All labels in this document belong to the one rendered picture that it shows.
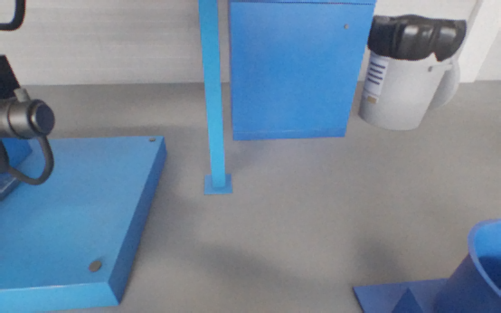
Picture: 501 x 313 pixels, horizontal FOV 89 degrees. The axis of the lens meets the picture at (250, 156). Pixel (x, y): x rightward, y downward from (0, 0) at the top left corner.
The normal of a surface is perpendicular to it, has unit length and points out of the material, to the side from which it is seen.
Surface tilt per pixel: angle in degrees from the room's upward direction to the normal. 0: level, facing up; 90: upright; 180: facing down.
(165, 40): 90
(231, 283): 0
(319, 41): 90
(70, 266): 0
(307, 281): 0
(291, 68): 90
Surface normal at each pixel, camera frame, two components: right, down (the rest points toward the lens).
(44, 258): 0.02, -0.84
